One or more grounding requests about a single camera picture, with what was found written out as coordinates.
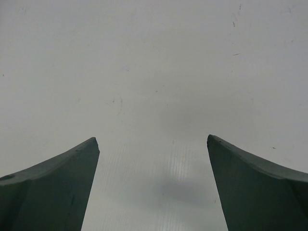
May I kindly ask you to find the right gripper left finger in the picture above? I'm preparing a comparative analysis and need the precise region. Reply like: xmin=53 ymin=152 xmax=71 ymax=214
xmin=0 ymin=137 xmax=100 ymax=231

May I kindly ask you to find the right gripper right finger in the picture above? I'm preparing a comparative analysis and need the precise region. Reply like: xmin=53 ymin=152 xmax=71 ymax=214
xmin=207 ymin=135 xmax=308 ymax=231

